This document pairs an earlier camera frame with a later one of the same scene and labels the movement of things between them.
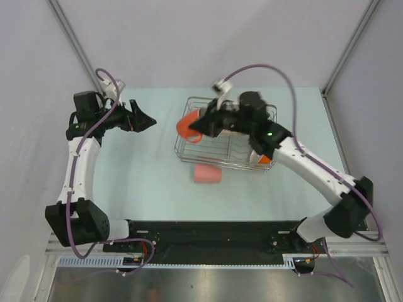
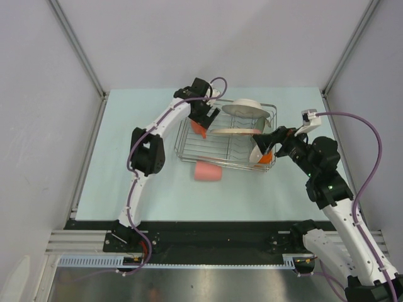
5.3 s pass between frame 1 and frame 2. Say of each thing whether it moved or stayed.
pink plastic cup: stayed
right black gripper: moved
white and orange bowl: stayed
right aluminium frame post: stayed
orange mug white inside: moved
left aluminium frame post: stayed
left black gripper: moved
